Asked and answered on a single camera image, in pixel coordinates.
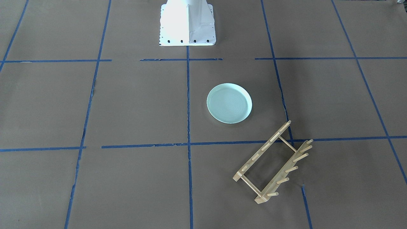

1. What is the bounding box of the wooden dish rack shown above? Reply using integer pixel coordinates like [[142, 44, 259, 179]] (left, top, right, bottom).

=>
[[233, 120, 313, 204]]

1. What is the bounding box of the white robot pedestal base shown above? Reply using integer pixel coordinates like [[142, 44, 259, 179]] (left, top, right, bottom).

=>
[[159, 0, 217, 46]]

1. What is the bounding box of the light green round plate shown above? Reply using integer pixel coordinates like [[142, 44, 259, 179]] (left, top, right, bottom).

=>
[[206, 83, 253, 124]]

